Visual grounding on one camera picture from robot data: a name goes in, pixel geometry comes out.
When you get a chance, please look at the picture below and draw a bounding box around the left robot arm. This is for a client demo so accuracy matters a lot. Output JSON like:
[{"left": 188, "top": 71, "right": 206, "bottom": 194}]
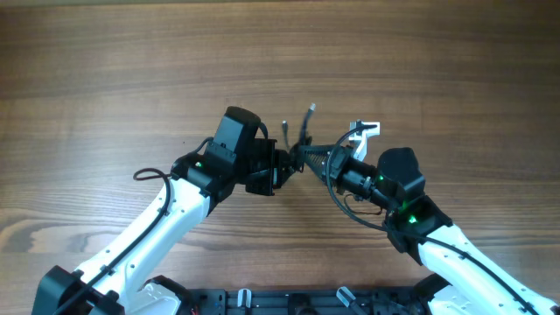
[{"left": 32, "top": 107, "right": 295, "bottom": 314}]

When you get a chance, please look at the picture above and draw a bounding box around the black cable bundle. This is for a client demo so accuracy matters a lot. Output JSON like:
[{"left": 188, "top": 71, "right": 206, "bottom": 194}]
[{"left": 281, "top": 102, "right": 317, "bottom": 174}]

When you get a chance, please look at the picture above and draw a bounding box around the camera black cable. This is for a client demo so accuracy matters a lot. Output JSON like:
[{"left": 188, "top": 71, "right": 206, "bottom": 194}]
[
  {"left": 52, "top": 167, "right": 172, "bottom": 315},
  {"left": 324, "top": 124, "right": 539, "bottom": 315}
]

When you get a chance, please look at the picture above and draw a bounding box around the left camera black cable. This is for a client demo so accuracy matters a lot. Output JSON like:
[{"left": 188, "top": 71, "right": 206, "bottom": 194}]
[{"left": 52, "top": 167, "right": 172, "bottom": 315}]

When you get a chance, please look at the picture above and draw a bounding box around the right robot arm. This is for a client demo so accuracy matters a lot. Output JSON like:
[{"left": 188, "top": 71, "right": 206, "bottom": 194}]
[{"left": 300, "top": 145, "right": 559, "bottom": 314}]

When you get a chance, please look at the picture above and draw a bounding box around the right camera black cable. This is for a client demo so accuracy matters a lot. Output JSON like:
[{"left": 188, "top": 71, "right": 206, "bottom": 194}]
[{"left": 324, "top": 124, "right": 539, "bottom": 315}]

